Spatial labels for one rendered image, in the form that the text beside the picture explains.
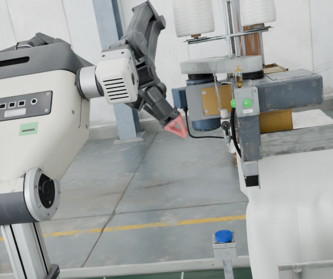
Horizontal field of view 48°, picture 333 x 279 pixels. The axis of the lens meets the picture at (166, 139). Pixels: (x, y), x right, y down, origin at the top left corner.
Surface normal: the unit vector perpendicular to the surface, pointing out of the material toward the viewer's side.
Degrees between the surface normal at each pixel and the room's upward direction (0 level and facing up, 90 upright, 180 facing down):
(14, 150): 50
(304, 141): 90
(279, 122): 90
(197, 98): 90
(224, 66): 90
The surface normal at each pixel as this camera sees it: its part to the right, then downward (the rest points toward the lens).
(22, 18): -0.12, 0.27
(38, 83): -0.19, -0.41
